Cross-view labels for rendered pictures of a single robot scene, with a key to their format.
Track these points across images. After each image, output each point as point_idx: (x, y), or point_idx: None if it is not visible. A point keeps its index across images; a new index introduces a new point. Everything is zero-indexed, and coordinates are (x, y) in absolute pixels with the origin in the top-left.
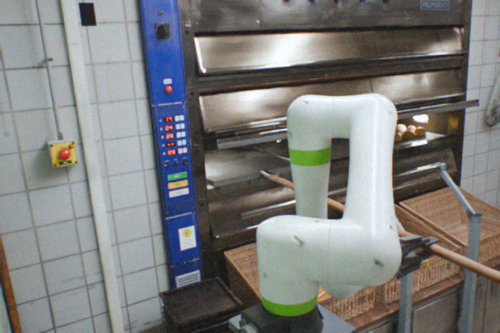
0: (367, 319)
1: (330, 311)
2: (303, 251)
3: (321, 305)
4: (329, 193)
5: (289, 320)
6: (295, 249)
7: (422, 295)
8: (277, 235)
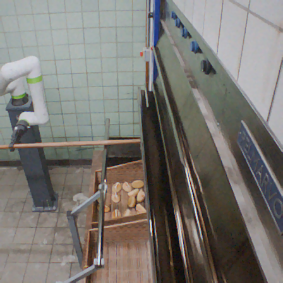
0: (87, 227)
1: (107, 216)
2: None
3: (18, 107)
4: (103, 156)
5: None
6: None
7: (83, 270)
8: None
